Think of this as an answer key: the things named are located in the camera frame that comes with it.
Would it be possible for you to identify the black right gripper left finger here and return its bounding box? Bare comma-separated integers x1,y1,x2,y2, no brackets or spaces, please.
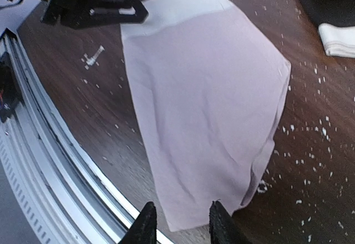
119,201,157,244

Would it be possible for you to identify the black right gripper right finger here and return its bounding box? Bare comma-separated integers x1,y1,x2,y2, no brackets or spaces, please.
209,201,250,244

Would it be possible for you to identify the black underwear white waistband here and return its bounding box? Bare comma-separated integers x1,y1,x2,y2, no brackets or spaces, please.
299,0,354,58

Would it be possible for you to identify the pink and white underwear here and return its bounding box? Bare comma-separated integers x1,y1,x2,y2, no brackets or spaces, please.
121,0,291,232

